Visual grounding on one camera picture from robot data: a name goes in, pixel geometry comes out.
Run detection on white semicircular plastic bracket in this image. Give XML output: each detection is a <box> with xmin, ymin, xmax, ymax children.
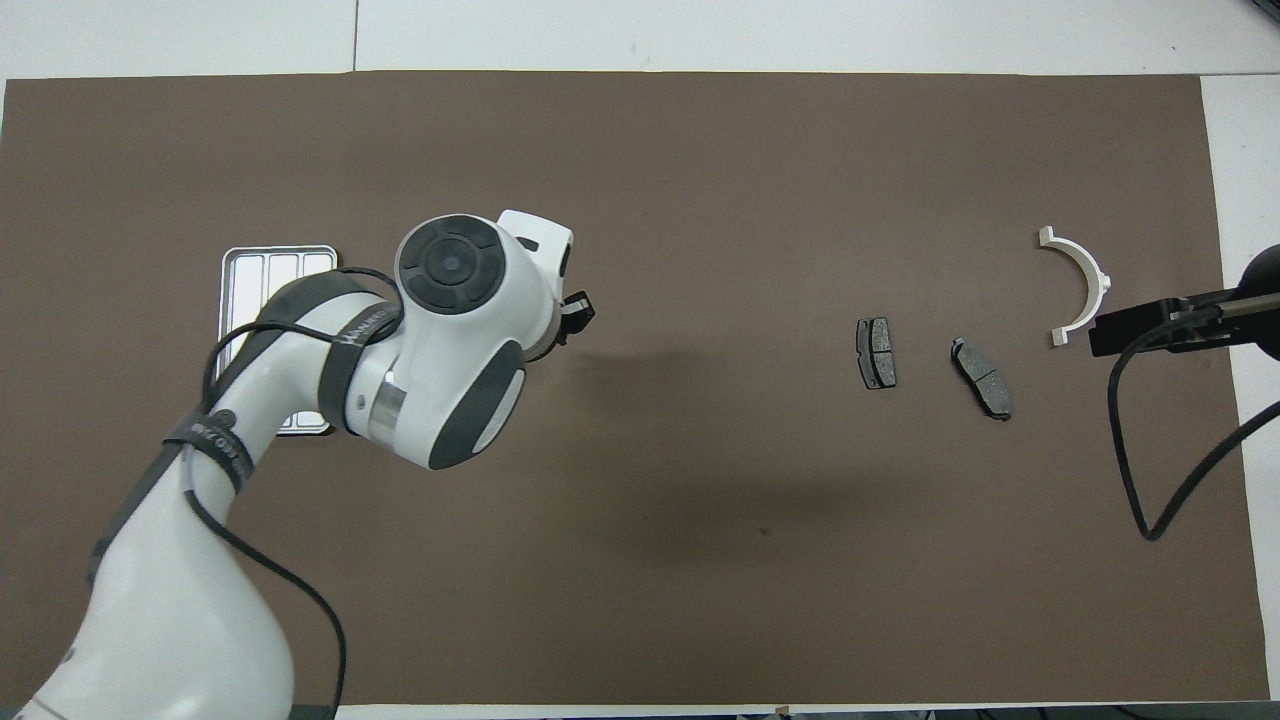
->
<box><xmin>1037</xmin><ymin>226</ymin><xmax>1113</xmax><ymax>348</ymax></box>

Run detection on rectangular dark brake pad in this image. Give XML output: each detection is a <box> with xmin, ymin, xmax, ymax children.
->
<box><xmin>856</xmin><ymin>317</ymin><xmax>898</xmax><ymax>391</ymax></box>

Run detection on curved dark brake pad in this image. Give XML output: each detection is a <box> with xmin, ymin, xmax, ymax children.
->
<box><xmin>950</xmin><ymin>337</ymin><xmax>1013</xmax><ymax>422</ymax></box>

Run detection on silver metal tray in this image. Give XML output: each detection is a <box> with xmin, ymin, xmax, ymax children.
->
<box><xmin>221</xmin><ymin>245</ymin><xmax>339</xmax><ymax>438</ymax></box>

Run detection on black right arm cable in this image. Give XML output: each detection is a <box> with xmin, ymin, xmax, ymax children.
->
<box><xmin>1106</xmin><ymin>310</ymin><xmax>1280</xmax><ymax>542</ymax></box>

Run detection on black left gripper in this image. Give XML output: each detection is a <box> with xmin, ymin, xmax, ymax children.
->
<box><xmin>548</xmin><ymin>290</ymin><xmax>597</xmax><ymax>348</ymax></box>

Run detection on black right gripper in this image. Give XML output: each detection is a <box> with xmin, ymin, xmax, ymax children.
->
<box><xmin>1088</xmin><ymin>245</ymin><xmax>1280</xmax><ymax>361</ymax></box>

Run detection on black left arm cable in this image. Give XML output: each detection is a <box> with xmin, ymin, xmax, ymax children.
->
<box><xmin>183</xmin><ymin>265</ymin><xmax>403</xmax><ymax>720</ymax></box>

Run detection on brown table mat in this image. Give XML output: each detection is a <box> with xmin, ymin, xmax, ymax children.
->
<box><xmin>0</xmin><ymin>70</ymin><xmax>1243</xmax><ymax>707</ymax></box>

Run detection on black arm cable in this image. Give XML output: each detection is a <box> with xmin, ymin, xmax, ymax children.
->
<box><xmin>183</xmin><ymin>265</ymin><xmax>403</xmax><ymax>720</ymax></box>
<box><xmin>1106</xmin><ymin>310</ymin><xmax>1280</xmax><ymax>542</ymax></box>

